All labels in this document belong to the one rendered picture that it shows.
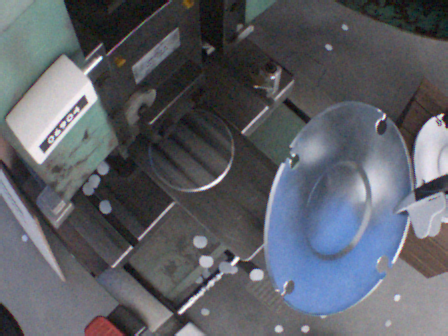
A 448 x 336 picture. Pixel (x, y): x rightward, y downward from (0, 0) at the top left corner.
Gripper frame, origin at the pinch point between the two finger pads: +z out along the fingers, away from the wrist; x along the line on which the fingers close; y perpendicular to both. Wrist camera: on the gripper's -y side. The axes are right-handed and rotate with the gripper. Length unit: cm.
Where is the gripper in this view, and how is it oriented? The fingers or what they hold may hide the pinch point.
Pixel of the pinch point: (402, 203)
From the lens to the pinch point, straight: 72.7
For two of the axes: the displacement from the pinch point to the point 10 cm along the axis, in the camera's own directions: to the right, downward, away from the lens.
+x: 7.0, 0.8, 7.1
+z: -7.0, 2.9, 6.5
